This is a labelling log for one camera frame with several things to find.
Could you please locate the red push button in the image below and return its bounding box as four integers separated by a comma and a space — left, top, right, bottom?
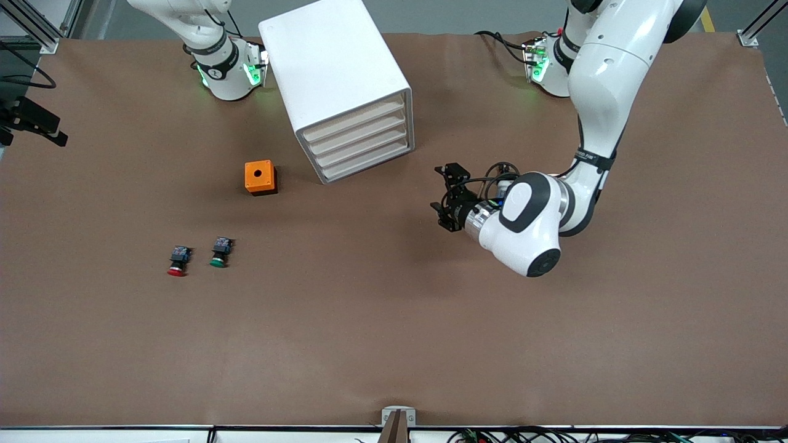
167, 245, 193, 277

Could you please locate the green push button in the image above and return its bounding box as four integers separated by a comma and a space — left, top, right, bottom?
209, 236, 235, 269

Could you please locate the orange box with hole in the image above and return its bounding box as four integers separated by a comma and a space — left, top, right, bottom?
244, 159, 278, 196

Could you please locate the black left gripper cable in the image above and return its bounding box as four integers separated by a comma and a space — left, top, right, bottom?
468, 161, 521, 204

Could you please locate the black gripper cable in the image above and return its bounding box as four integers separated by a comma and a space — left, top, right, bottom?
468, 161, 521, 204
0, 40, 57, 90

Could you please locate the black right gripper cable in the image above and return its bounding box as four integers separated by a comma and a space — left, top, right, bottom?
0, 40, 57, 90

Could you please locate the aluminium frame post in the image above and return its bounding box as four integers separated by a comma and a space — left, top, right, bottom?
0, 0, 84, 56
738, 0, 788, 49

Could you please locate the black base cable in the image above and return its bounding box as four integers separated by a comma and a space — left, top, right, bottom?
473, 30, 531, 65

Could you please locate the bundle of black cables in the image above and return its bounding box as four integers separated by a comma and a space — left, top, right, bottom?
446, 426, 788, 443

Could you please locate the white table edge rail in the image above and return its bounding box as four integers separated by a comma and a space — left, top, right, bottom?
0, 426, 788, 443

